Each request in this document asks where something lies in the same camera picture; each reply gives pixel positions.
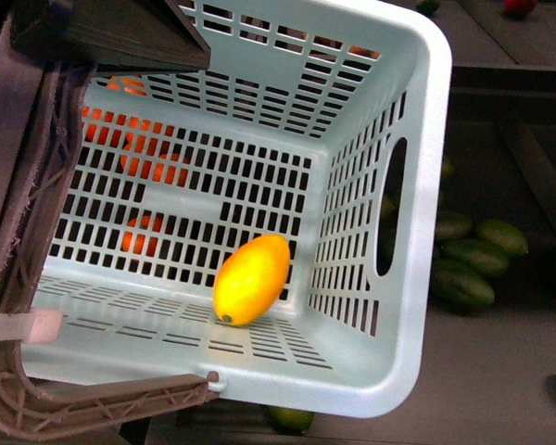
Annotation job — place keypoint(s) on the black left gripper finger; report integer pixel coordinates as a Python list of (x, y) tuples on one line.
[(119, 37)]

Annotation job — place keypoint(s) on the yellow mango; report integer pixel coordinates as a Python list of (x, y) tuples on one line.
[(251, 280)]

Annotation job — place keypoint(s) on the green avocado under basket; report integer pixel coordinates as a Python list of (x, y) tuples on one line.
[(290, 419)]

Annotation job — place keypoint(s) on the white zip tie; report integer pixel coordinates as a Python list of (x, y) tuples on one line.
[(38, 326)]

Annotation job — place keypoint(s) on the green avocado on shelf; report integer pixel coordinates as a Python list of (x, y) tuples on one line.
[(459, 286)]

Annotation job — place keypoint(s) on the light blue plastic basket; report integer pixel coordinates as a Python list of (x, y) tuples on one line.
[(320, 121)]

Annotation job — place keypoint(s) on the brown basket handle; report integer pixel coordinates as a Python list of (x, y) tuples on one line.
[(40, 141)]

